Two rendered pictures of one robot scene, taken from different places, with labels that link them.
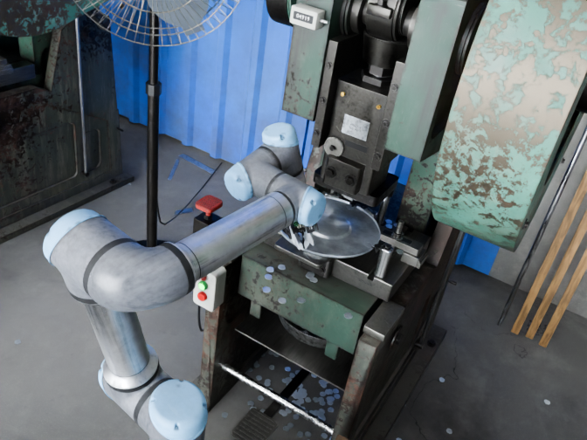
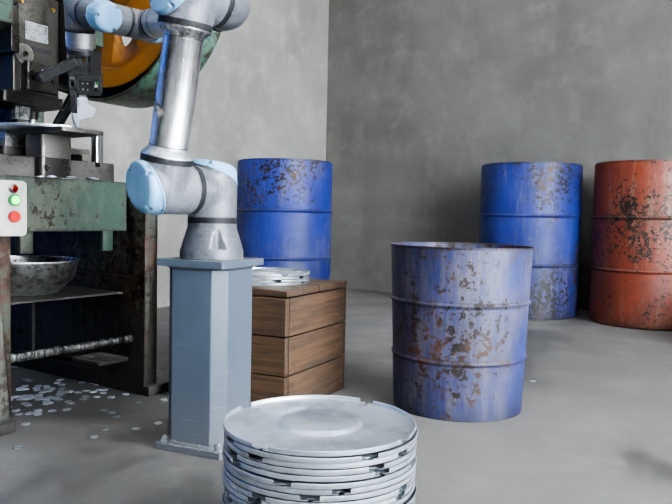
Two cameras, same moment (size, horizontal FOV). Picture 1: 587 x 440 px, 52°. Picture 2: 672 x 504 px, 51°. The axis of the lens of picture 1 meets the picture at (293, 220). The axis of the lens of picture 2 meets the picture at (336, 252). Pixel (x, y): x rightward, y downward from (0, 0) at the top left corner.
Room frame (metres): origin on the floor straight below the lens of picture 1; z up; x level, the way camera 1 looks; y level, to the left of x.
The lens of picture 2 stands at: (0.28, 1.79, 0.56)
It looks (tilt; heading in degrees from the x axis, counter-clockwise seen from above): 3 degrees down; 277
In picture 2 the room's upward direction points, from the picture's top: 1 degrees clockwise
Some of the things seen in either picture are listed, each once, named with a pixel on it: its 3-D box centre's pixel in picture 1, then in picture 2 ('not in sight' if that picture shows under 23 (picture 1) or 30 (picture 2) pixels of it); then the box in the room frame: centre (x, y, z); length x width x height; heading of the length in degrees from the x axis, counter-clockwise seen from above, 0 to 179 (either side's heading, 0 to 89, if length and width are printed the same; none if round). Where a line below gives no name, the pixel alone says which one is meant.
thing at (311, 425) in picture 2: not in sight; (319, 421); (0.43, 0.76, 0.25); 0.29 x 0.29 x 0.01
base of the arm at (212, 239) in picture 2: not in sight; (211, 237); (0.79, 0.17, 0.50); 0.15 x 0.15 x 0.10
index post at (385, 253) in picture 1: (383, 260); (97, 147); (1.29, -0.26, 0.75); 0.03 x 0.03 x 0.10; 64
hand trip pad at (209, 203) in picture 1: (208, 212); not in sight; (1.42, 0.24, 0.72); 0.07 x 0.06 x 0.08; 154
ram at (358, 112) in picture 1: (360, 132); (27, 43); (1.44, -0.13, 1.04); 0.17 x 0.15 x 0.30; 154
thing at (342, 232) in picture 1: (328, 224); (45, 130); (1.37, -0.10, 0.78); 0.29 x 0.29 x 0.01
